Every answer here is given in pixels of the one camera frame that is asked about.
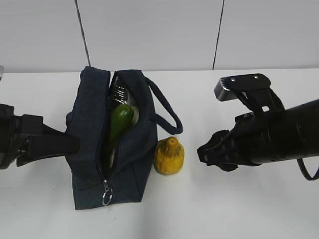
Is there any yellow toy pumpkin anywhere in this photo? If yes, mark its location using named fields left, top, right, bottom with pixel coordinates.
left=154, top=136, right=185, bottom=175

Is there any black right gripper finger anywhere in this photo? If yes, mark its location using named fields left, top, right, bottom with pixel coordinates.
left=218, top=162, right=238, bottom=172
left=197, top=129, right=239, bottom=165

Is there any silver zipper pull ring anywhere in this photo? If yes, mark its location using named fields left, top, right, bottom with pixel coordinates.
left=101, top=180, right=115, bottom=207

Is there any green lid food container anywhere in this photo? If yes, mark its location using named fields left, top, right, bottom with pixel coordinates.
left=107, top=104, right=136, bottom=168

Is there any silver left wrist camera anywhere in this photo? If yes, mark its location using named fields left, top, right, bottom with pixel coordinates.
left=0, top=65, right=4, bottom=80

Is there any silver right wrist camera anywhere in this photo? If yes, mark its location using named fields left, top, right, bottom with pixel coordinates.
left=214, top=73, right=271, bottom=102

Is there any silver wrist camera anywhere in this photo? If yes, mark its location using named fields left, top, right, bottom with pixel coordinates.
left=214, top=73, right=271, bottom=102
left=0, top=65, right=4, bottom=80

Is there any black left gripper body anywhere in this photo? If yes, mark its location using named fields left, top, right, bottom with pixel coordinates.
left=0, top=104, right=43, bottom=169

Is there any green cucumber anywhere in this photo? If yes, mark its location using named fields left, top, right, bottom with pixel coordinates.
left=107, top=104, right=134, bottom=148

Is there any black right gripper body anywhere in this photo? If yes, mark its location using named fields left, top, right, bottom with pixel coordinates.
left=225, top=112, right=274, bottom=166

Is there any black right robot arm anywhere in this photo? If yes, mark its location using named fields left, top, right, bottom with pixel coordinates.
left=197, top=89, right=319, bottom=172

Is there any dark blue fabric lunch bag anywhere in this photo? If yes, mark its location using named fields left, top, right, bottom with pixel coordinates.
left=66, top=66, right=183, bottom=210

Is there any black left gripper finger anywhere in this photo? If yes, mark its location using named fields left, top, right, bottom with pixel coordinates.
left=16, top=149, right=67, bottom=166
left=41, top=124, right=80, bottom=155

